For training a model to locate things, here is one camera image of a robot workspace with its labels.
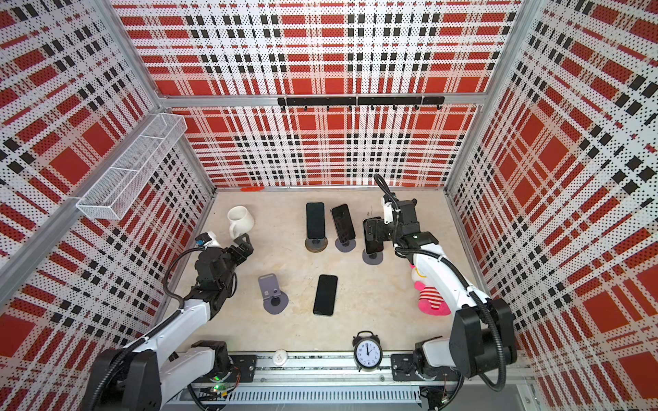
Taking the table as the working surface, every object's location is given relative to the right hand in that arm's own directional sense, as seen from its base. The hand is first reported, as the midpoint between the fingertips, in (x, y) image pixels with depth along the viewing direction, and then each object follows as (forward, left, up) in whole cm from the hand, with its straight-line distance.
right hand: (381, 223), depth 85 cm
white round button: (-37, +32, -16) cm, 52 cm away
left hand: (-4, +47, -4) cm, 48 cm away
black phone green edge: (+7, +24, -7) cm, 25 cm away
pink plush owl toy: (-22, -15, -13) cm, 30 cm away
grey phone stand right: (-4, +2, -18) cm, 19 cm away
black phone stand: (-3, +2, -11) cm, 11 cm away
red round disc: (+39, +56, -22) cm, 72 cm away
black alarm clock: (-36, +6, -16) cm, 40 cm away
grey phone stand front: (-21, +36, -16) cm, 45 cm away
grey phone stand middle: (+2, +12, -19) cm, 22 cm away
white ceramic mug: (+10, +55, -11) cm, 57 cm away
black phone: (-21, +20, -18) cm, 34 cm away
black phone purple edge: (+5, +13, -8) cm, 16 cm away
